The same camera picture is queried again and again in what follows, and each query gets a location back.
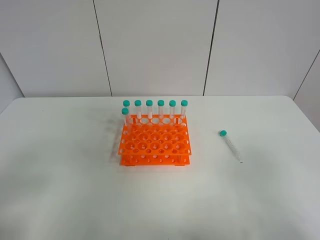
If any green-capped test tube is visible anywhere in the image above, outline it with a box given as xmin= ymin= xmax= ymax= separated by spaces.
xmin=218 ymin=130 xmax=242 ymax=163

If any orange test tube rack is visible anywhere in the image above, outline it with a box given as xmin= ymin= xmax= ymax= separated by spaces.
xmin=118 ymin=114 xmax=192 ymax=167

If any second row left tube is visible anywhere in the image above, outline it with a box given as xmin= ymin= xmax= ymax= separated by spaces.
xmin=121 ymin=107 xmax=132 ymax=134

